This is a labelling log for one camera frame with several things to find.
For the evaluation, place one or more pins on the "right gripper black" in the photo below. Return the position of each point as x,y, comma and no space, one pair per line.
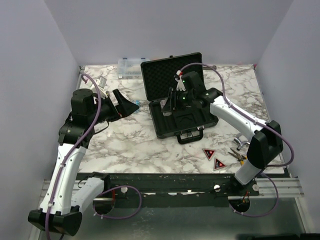
172,97

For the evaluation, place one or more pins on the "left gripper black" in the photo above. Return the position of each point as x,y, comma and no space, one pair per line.
124,108

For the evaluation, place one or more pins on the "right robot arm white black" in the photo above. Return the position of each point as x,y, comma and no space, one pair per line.
264,138

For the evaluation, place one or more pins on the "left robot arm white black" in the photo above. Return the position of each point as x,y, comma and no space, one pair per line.
61,209

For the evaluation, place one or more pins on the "black poker set case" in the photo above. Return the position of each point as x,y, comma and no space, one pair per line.
186,125

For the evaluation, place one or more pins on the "clear plastic organizer box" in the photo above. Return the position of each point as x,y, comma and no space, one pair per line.
130,67

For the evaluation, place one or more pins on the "upper triangular red black card box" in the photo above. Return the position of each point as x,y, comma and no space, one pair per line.
209,153

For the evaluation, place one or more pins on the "triangular red black card box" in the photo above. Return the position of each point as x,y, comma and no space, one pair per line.
209,153
218,164

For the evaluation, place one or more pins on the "dark metal cylinder rod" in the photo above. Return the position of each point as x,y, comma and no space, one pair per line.
212,67

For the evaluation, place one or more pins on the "lower triangular red black card box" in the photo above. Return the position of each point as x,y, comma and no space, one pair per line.
218,164

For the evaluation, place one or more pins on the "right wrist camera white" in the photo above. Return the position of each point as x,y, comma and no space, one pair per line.
180,84

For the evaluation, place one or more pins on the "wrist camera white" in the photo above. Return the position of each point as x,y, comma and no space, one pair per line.
101,83
180,84

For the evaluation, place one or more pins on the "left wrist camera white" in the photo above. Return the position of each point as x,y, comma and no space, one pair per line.
101,83

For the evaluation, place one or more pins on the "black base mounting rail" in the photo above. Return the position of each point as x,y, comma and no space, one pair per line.
169,190

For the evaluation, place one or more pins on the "yellow handled pliers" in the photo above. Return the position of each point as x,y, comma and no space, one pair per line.
240,158

